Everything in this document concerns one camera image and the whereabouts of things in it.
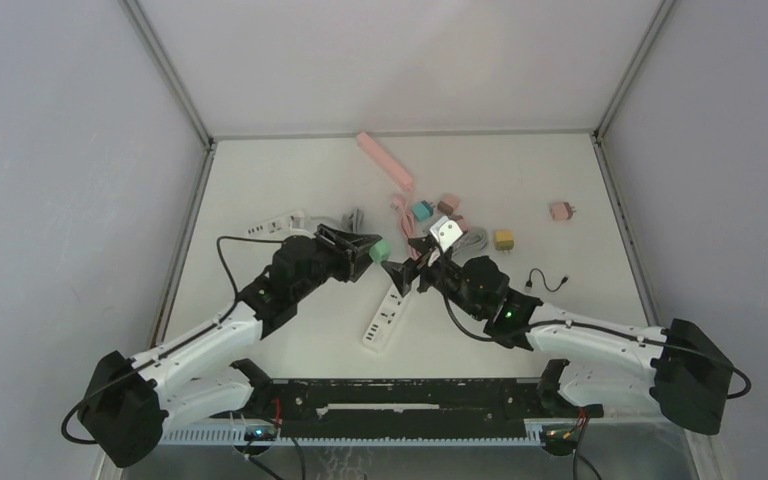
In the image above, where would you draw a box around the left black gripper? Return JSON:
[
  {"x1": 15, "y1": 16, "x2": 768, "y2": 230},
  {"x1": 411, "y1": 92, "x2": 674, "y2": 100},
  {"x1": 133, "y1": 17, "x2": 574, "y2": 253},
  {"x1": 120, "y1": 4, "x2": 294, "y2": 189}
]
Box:
[{"x1": 292, "y1": 224, "x2": 380, "y2": 302}]

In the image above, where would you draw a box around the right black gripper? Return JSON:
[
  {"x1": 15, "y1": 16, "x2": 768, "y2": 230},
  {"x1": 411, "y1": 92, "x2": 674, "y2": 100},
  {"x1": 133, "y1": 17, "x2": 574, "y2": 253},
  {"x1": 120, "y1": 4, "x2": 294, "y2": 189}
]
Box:
[{"x1": 380, "y1": 237, "x2": 484, "y2": 322}]

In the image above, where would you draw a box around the green plug adapter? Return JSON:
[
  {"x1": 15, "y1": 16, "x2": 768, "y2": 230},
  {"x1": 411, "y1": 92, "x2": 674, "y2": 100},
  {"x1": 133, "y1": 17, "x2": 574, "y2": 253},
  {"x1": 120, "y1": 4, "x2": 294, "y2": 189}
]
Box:
[{"x1": 368, "y1": 239, "x2": 391, "y2": 264}]

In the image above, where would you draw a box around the white power strip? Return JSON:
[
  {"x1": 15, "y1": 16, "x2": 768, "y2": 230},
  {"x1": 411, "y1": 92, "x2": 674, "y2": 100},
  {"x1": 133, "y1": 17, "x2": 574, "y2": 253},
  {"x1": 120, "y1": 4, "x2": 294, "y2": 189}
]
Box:
[
  {"x1": 361, "y1": 286, "x2": 409, "y2": 353},
  {"x1": 243, "y1": 209, "x2": 309, "y2": 239}
]

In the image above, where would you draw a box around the yellow plug adapter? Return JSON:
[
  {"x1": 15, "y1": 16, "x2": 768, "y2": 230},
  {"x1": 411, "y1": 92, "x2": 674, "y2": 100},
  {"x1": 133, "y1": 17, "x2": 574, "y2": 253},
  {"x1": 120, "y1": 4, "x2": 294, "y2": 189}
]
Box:
[{"x1": 493, "y1": 230, "x2": 515, "y2": 252}]

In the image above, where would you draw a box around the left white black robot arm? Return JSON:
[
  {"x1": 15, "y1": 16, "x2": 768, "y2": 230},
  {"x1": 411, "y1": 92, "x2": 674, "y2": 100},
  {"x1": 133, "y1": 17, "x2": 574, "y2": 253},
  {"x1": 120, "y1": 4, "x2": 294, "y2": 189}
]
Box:
[{"x1": 60, "y1": 225, "x2": 384, "y2": 468}]

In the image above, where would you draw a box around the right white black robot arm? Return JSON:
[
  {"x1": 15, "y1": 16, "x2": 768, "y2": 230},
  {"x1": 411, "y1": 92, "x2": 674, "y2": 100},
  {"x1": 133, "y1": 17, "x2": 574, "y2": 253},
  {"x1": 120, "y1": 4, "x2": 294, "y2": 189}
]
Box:
[{"x1": 382, "y1": 253, "x2": 752, "y2": 436}]

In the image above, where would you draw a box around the teal plug adapter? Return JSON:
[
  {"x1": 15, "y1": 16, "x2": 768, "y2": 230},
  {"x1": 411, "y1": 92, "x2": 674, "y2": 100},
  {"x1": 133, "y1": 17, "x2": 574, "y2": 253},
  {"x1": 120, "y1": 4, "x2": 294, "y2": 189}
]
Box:
[{"x1": 410, "y1": 200, "x2": 434, "y2": 223}]

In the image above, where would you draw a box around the pink plug adapter centre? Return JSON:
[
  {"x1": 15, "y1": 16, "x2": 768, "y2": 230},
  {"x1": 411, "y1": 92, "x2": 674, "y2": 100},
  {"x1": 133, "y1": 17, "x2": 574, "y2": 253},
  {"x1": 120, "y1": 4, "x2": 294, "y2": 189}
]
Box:
[{"x1": 450, "y1": 215, "x2": 470, "y2": 233}]

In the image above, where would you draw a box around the brown pink plug adapter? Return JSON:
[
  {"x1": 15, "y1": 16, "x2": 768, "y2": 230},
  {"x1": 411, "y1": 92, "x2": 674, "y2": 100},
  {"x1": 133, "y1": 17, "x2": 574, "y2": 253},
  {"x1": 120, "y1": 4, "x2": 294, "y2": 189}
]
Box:
[{"x1": 436, "y1": 194, "x2": 461, "y2": 216}]

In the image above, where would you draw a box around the pink plug adapter right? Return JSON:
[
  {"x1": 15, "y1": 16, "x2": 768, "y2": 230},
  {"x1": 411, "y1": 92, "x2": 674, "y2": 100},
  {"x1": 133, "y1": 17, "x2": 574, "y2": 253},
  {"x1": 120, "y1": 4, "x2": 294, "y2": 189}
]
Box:
[{"x1": 549, "y1": 201, "x2": 576, "y2": 222}]

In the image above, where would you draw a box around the pink power strip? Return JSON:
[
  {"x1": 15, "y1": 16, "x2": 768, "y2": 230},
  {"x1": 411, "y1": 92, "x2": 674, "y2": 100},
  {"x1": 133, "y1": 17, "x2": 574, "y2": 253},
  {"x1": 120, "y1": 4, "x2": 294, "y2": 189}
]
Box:
[{"x1": 355, "y1": 132, "x2": 415, "y2": 192}]

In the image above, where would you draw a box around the pink coiled cable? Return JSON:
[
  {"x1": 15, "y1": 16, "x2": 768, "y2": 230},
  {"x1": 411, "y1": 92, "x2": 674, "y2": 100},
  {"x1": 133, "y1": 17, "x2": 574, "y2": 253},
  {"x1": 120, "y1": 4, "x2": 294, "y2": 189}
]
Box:
[{"x1": 389, "y1": 193, "x2": 432, "y2": 261}]

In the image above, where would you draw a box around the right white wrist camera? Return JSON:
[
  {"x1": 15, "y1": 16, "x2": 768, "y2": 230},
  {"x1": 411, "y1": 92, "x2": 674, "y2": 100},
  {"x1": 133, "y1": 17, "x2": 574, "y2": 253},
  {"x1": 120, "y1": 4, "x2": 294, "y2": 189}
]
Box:
[{"x1": 428, "y1": 216, "x2": 464, "y2": 252}]

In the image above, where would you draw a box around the grey coiled cable right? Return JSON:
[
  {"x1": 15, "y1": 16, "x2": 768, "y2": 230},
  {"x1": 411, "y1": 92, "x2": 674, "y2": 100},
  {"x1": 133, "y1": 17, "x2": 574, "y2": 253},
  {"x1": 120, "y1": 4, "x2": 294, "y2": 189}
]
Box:
[{"x1": 450, "y1": 227, "x2": 491, "y2": 260}]

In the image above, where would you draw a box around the black usb cable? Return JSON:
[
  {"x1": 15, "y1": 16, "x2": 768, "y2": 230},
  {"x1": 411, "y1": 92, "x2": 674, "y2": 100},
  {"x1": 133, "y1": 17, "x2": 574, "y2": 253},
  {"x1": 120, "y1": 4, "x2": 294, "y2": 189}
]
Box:
[{"x1": 523, "y1": 268, "x2": 571, "y2": 295}]

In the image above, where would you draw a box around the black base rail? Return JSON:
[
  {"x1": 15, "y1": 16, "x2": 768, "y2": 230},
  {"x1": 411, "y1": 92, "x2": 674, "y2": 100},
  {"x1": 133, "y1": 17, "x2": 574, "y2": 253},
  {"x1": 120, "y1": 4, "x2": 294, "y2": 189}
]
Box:
[{"x1": 225, "y1": 378, "x2": 603, "y2": 434}]

